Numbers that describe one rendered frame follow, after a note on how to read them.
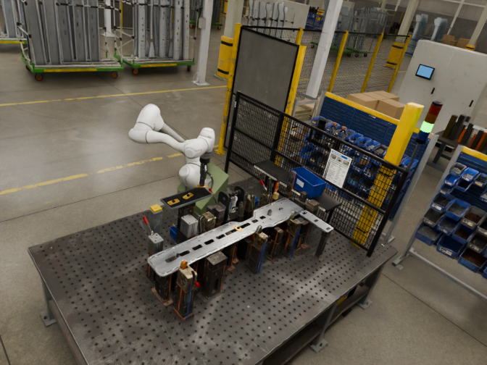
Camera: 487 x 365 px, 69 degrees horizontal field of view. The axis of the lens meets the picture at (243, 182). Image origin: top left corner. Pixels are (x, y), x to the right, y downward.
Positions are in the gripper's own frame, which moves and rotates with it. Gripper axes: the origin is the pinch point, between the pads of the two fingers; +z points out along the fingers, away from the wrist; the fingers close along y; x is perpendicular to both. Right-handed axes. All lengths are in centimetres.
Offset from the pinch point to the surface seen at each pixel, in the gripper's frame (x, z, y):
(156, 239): -37, 20, 37
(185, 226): -16.3, 18.7, 27.5
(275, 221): 56, 26, 21
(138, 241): -44, 56, -4
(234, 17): 250, -36, -734
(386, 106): 404, 26, -276
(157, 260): -37, 26, 50
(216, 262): -2, 23, 60
